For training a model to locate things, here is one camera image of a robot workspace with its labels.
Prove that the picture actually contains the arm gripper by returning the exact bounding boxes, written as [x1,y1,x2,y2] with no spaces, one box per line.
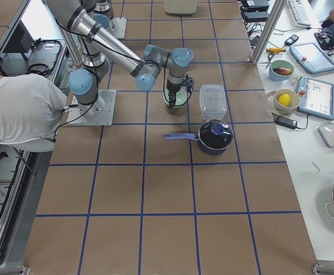
[167,81,182,108]

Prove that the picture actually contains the green bowl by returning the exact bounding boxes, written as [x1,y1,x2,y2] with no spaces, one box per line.
[163,88,188,108]

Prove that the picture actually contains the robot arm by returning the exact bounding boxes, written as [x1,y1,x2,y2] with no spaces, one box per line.
[47,1,194,108]
[93,0,118,32]

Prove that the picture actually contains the blue bowl with fruit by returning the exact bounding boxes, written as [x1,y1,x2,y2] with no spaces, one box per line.
[269,60,294,81]

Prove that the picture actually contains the beige bowl with lemon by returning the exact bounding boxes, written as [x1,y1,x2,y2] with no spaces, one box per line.
[273,89,300,115]

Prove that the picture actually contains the clear plastic container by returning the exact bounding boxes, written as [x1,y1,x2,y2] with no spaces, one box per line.
[199,84,227,120]

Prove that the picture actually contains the blue saucepan with lid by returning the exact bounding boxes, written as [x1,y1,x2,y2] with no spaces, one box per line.
[163,119,233,155]

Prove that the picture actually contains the cream toaster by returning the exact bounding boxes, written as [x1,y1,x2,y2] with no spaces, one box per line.
[164,0,197,15]

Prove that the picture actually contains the scissors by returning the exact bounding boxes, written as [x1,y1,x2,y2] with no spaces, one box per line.
[265,53,275,69]

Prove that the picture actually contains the yellow lemon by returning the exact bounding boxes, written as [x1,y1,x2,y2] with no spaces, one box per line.
[277,93,291,107]

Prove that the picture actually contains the black power adapter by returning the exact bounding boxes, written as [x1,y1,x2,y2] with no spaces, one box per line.
[274,116,297,129]

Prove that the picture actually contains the upper teach pendant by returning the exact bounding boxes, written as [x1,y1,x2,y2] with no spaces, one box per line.
[289,42,334,74]

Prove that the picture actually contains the teach pendant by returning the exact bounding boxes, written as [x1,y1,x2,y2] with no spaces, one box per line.
[289,42,334,74]
[297,76,334,121]

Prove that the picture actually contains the lower teach pendant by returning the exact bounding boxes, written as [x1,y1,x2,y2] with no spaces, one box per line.
[297,76,334,121]

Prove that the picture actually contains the person in white shirt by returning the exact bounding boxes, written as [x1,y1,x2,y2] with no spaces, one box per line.
[0,74,67,142]

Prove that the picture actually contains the white keyboard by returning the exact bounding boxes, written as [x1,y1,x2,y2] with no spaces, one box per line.
[287,0,311,27]

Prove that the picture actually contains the black monitor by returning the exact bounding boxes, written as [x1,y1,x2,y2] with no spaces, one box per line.
[3,20,34,60]

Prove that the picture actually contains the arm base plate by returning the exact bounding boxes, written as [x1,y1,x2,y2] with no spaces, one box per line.
[66,89,117,127]
[109,17,127,39]

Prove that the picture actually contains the yellow handled tool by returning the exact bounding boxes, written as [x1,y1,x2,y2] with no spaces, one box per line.
[266,48,286,54]

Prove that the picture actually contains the aluminium frame post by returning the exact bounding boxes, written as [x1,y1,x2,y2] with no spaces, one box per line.
[252,0,286,65]

